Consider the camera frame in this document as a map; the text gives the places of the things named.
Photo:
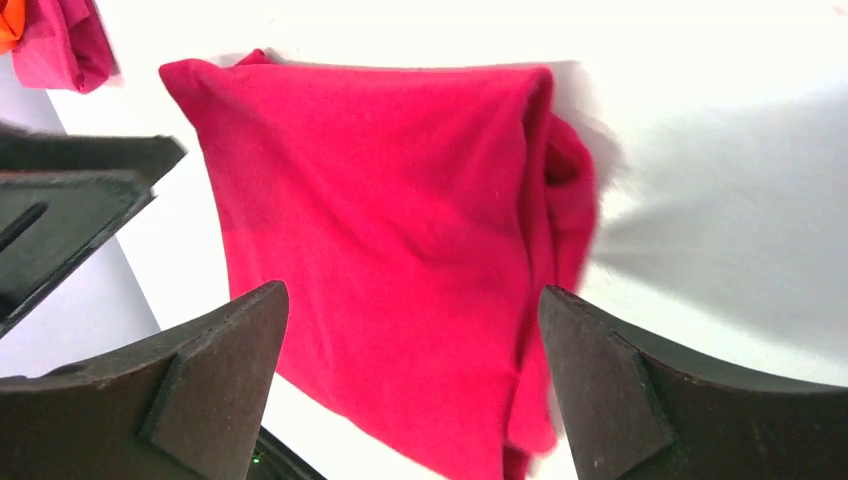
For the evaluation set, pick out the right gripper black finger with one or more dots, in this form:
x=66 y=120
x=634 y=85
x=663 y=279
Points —
x=636 y=405

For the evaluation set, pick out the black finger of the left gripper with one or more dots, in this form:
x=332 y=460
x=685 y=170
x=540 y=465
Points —
x=149 y=157
x=51 y=223

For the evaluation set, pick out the folded pink t-shirt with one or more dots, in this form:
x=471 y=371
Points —
x=63 y=46

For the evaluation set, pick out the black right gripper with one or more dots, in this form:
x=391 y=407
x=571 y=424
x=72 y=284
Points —
x=185 y=403

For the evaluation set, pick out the red t-shirt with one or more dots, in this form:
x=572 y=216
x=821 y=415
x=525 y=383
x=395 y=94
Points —
x=415 y=216

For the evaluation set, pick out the folded orange t-shirt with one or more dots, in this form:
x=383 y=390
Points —
x=13 y=21

